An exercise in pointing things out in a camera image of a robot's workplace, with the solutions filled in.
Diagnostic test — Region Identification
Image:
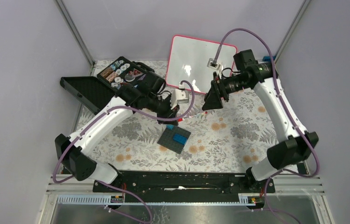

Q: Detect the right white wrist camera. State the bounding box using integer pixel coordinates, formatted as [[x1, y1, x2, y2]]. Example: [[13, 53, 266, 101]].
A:
[[207, 58, 222, 71]]

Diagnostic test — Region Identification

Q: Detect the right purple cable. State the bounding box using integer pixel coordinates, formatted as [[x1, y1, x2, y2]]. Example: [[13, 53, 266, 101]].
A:
[[214, 28, 320, 224]]

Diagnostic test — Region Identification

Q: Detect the aluminium frame rail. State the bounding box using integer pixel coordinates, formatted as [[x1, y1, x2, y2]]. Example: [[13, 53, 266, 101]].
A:
[[54, 0, 95, 67]]

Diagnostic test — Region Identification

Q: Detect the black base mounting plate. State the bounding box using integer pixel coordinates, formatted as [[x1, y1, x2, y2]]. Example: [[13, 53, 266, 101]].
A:
[[92, 169, 276, 203]]

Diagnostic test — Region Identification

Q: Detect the blue corner bracket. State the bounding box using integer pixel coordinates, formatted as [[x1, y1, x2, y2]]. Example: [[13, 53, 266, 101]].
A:
[[262, 56, 276, 62]]

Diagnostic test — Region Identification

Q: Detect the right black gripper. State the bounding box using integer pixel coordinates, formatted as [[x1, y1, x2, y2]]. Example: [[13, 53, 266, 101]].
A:
[[202, 72, 249, 112]]

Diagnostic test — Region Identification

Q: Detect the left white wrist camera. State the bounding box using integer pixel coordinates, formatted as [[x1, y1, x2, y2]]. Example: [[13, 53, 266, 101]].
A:
[[170, 89, 189, 109]]

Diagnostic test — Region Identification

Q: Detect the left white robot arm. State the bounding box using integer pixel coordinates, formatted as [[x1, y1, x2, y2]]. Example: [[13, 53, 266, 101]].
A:
[[52, 97, 184, 192]]

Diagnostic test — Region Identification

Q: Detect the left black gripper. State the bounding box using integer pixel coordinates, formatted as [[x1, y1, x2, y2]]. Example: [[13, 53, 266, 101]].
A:
[[147, 93, 180, 126]]

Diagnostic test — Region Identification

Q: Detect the black poker chip case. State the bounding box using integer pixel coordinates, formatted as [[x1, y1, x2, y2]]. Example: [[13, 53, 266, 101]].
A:
[[60, 56, 165, 115]]

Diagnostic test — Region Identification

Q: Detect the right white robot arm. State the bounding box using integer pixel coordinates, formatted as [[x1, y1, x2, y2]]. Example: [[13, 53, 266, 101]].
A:
[[202, 49, 319, 192]]

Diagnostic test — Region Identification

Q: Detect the red whiteboard marker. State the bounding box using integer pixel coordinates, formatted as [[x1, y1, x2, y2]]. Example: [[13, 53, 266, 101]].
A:
[[177, 111, 208, 122]]

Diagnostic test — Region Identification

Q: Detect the dark grey lego baseplate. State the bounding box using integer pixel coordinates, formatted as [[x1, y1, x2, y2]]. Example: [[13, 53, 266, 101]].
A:
[[157, 125, 191, 154]]

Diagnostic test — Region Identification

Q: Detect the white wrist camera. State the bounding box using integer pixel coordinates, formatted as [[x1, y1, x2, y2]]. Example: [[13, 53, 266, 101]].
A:
[[170, 89, 189, 109], [207, 58, 222, 71]]

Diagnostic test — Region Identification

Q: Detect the light blue lego brick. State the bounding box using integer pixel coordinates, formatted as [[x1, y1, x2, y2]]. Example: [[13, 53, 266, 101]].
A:
[[166, 125, 175, 130]]

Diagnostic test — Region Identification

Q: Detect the dark blue lego brick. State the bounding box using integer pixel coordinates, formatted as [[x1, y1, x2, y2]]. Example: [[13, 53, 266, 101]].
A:
[[173, 134, 188, 146]]

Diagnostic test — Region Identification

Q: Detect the pink framed whiteboard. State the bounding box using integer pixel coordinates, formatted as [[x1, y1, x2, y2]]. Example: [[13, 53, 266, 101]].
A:
[[165, 35, 238, 95]]

